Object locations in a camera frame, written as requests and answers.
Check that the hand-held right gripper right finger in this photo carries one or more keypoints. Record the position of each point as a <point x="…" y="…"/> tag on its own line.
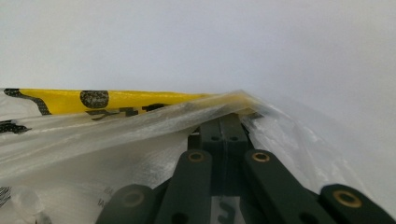
<point x="235" y="137"/>

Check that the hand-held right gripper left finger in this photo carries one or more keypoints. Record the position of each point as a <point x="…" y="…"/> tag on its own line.
<point x="211" y="137"/>

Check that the yellow snack packet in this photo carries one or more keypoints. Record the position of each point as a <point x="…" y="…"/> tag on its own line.
<point x="124" y="98"/>

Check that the translucent plastic bag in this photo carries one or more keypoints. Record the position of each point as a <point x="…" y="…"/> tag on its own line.
<point x="93" y="155"/>

